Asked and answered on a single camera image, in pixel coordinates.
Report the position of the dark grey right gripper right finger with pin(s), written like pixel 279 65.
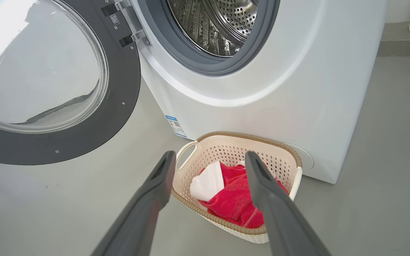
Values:
pixel 279 220

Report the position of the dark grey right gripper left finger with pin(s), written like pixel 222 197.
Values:
pixel 141 213

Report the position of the red garment with white stripes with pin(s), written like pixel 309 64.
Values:
pixel 233 202

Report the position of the white cloth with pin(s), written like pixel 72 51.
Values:
pixel 208 181

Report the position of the dark grey round washer door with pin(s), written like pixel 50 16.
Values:
pixel 119 106

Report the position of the cream basket with brown rim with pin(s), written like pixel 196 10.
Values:
pixel 222 149

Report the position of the white front-load washing machine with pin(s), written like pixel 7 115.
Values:
pixel 297 89

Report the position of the grey rubber door gasket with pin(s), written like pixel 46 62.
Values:
pixel 262 42

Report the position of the white QR code door sticker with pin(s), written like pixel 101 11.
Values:
pixel 115 19

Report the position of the round white filter cover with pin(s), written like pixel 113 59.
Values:
pixel 304 158

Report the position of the blue energy label sticker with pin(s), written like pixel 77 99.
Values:
pixel 175 126

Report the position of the perforated steel washer drum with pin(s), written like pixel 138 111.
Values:
pixel 212 25

